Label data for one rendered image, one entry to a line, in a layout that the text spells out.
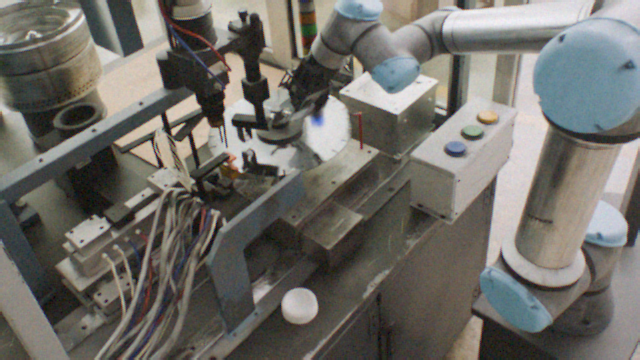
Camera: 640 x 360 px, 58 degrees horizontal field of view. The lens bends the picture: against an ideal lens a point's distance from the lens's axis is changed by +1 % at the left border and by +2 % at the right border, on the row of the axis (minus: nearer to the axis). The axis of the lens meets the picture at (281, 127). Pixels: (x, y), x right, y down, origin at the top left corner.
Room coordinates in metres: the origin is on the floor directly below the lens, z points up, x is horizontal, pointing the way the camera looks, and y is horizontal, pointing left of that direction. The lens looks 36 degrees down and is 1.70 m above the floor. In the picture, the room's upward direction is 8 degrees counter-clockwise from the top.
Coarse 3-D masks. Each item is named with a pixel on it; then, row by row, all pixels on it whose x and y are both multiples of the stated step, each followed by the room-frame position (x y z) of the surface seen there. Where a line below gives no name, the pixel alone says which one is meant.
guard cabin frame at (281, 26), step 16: (272, 0) 1.68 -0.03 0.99; (288, 0) 1.65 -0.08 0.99; (512, 0) 1.11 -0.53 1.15; (528, 0) 1.12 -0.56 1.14; (272, 16) 1.69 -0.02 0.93; (288, 16) 1.65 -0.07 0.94; (272, 32) 1.69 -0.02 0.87; (288, 32) 1.64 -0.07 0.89; (272, 48) 1.71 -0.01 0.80; (288, 48) 1.64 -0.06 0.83; (288, 64) 1.65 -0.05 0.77; (496, 64) 1.13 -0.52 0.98; (512, 64) 1.10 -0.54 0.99; (496, 80) 1.12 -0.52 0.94; (512, 80) 1.10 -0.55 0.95; (496, 96) 1.12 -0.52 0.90; (512, 96) 1.11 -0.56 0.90; (0, 112) 1.65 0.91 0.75
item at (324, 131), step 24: (288, 96) 1.17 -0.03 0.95; (312, 120) 1.06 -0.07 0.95; (336, 120) 1.04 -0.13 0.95; (216, 144) 1.02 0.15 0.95; (240, 144) 1.01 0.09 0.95; (264, 144) 0.99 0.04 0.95; (288, 144) 0.98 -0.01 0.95; (312, 144) 0.97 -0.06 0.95; (336, 144) 0.96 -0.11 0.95; (240, 168) 0.92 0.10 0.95; (264, 168) 0.91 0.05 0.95; (288, 168) 0.90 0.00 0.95
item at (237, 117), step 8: (256, 112) 0.97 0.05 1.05; (264, 112) 0.98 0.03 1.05; (232, 120) 1.00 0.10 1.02; (240, 120) 0.99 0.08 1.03; (248, 120) 0.98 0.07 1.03; (256, 120) 0.98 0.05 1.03; (264, 120) 0.97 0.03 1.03; (272, 120) 0.98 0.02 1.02; (240, 128) 0.99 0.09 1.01; (248, 128) 0.98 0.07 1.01; (256, 128) 0.97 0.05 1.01; (264, 128) 0.97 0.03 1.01; (240, 136) 0.99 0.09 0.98
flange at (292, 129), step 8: (288, 120) 1.04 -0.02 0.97; (272, 128) 1.03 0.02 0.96; (280, 128) 1.03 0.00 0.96; (288, 128) 1.02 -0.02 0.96; (296, 128) 1.02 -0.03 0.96; (264, 136) 1.01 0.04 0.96; (272, 136) 1.01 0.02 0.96; (280, 136) 1.00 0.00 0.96; (288, 136) 1.00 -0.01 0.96; (296, 136) 1.00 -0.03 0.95
